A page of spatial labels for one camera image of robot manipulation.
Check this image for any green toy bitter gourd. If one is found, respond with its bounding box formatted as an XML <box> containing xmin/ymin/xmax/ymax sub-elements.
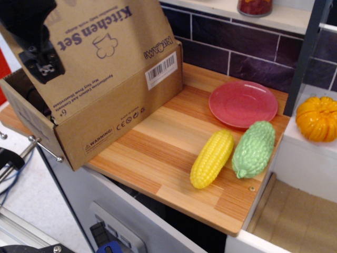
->
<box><xmin>232</xmin><ymin>121</ymin><xmax>275</xmax><ymax>179</ymax></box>

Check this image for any grey power strip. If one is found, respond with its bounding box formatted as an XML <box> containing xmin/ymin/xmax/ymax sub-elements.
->
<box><xmin>90</xmin><ymin>202</ymin><xmax>147</xmax><ymax>252</ymax></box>

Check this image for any orange toy pumpkin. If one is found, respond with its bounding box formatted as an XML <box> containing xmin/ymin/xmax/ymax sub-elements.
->
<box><xmin>295</xmin><ymin>96</ymin><xmax>336</xmax><ymax>142</ymax></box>

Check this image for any jar with red contents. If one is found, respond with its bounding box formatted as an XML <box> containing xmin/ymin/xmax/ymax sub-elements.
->
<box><xmin>237</xmin><ymin>0</ymin><xmax>273</xmax><ymax>17</ymax></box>

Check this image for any brown cardboard box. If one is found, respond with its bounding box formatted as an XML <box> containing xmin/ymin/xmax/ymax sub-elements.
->
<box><xmin>1</xmin><ymin>1</ymin><xmax>183</xmax><ymax>170</ymax></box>

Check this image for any yellow toy corn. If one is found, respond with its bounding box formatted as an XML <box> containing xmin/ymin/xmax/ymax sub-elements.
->
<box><xmin>190</xmin><ymin>130</ymin><xmax>234</xmax><ymax>189</ymax></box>

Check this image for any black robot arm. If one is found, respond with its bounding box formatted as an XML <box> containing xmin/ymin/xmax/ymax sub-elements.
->
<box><xmin>1</xmin><ymin>1</ymin><xmax>65</xmax><ymax>84</ymax></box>

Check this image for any pink plastic plate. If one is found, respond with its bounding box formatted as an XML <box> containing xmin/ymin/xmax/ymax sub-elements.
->
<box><xmin>209</xmin><ymin>81</ymin><xmax>278</xmax><ymax>129</ymax></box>

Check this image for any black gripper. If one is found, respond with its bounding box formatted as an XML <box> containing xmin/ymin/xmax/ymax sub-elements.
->
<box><xmin>18</xmin><ymin>25</ymin><xmax>65</xmax><ymax>84</ymax></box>

